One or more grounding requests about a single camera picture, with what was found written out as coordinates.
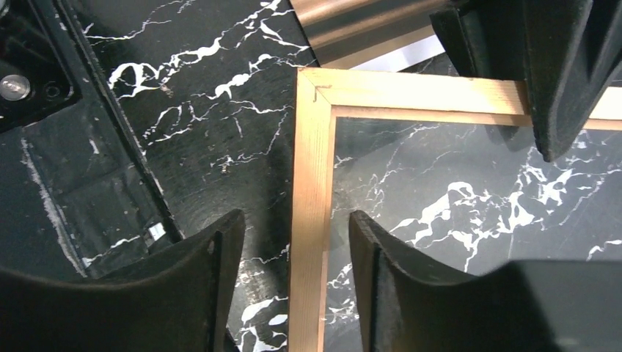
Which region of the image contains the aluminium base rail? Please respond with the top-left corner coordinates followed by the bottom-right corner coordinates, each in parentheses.
top-left (1, 1), bottom-right (182, 280)

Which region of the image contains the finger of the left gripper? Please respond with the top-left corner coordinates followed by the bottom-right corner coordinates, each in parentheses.
top-left (430, 0), bottom-right (621, 162)

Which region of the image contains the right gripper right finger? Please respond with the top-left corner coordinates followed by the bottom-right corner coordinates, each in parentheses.
top-left (348, 210), bottom-right (621, 351)

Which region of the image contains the printed photo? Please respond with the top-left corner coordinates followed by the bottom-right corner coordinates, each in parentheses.
top-left (291, 0), bottom-right (446, 72)

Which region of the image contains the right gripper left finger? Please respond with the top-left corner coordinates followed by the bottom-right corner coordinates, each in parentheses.
top-left (1, 209), bottom-right (246, 351)

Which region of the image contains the wooden picture frame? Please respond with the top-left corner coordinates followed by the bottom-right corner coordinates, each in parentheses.
top-left (288, 67), bottom-right (622, 352)

